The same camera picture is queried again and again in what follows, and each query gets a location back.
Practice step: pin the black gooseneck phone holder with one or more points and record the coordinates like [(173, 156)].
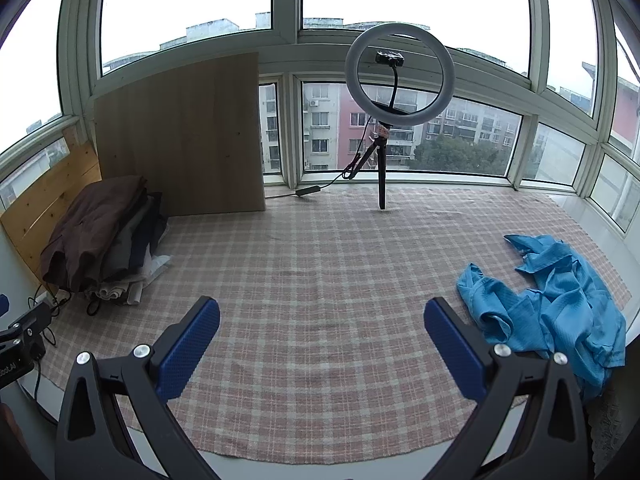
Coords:
[(389, 57)]

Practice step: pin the pink plaid blanket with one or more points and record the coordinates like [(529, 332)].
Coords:
[(310, 285)]

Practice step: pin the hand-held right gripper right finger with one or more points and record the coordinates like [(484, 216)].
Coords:
[(457, 350)]

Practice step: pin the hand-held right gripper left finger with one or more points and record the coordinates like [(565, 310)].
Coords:
[(190, 345)]

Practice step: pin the white power strip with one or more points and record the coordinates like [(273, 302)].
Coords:
[(42, 301)]

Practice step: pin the apartment buildings outside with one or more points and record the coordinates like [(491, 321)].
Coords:
[(325, 125)]

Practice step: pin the white window frame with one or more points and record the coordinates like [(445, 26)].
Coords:
[(287, 0)]

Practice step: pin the black power adapter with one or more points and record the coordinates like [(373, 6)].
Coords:
[(37, 349)]

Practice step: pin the black tripod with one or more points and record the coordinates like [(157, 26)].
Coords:
[(382, 180)]

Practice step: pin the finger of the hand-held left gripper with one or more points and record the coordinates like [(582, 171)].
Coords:
[(3, 305), (31, 320)]

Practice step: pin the blue striped work coat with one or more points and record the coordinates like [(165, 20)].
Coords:
[(560, 300)]

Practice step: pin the pine wooden panel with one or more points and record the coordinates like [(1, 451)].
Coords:
[(45, 200)]

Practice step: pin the light wooden board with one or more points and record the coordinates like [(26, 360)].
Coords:
[(190, 135)]

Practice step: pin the pile of folded clothes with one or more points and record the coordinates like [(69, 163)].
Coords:
[(142, 240), (85, 230)]

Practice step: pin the white lace cloth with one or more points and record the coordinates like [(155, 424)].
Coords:
[(607, 430)]

